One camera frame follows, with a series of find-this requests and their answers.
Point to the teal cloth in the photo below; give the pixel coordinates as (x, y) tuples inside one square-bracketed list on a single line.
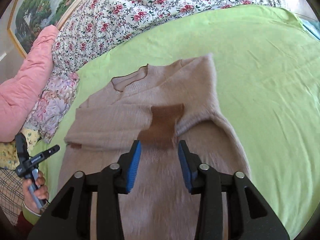
[(312, 27)]

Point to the beige knit sweater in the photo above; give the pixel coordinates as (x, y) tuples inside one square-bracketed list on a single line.
[(140, 100)]

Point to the green bed sheet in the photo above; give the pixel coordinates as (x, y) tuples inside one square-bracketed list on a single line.
[(250, 80)]

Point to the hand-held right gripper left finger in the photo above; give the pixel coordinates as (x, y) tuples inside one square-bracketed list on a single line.
[(135, 165)]

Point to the framed landscape painting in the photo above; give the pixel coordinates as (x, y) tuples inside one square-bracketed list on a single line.
[(37, 7)]

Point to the pastel floral pillow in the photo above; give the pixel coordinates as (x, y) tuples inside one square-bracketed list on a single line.
[(55, 100)]

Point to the plaid cloth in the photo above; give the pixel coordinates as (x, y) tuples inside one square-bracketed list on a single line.
[(10, 190)]

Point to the person's left hand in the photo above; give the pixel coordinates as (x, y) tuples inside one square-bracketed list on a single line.
[(43, 190)]

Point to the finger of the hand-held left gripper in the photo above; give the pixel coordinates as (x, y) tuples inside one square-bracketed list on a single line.
[(51, 151)]

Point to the yellow cartoon print pillow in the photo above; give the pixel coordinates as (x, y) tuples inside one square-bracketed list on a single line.
[(10, 152)]

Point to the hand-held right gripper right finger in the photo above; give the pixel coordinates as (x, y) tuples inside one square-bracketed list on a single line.
[(185, 165)]

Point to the white rose print quilt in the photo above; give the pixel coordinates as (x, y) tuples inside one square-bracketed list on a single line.
[(150, 5)]

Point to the pink quilted blanket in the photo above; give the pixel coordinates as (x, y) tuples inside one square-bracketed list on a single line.
[(27, 80)]

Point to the person's left forearm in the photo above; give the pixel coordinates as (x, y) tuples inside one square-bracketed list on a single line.
[(26, 220)]

